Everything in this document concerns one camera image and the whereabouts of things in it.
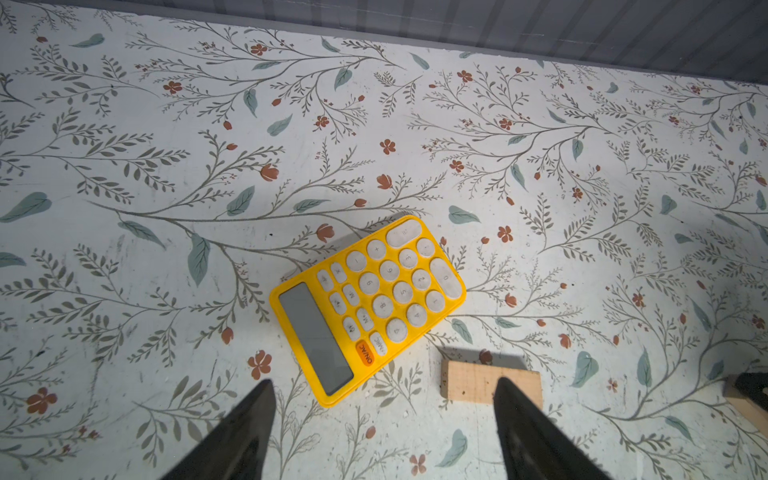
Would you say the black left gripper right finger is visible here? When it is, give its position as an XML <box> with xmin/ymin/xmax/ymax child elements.
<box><xmin>493</xmin><ymin>377</ymin><xmax>608</xmax><ymax>480</ymax></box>

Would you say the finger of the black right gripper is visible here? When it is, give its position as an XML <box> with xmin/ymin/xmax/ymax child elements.
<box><xmin>734</xmin><ymin>372</ymin><xmax>768</xmax><ymax>411</ymax></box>

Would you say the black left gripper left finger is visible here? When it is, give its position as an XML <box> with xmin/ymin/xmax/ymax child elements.
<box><xmin>164</xmin><ymin>380</ymin><xmax>276</xmax><ymax>480</ymax></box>

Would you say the wood block with holes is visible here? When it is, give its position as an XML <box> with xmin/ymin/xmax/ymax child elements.
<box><xmin>440</xmin><ymin>360</ymin><xmax>543</xmax><ymax>409</ymax></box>

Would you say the yellow calculator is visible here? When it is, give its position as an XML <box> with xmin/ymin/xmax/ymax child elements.
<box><xmin>270</xmin><ymin>215</ymin><xmax>466</xmax><ymax>408</ymax></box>

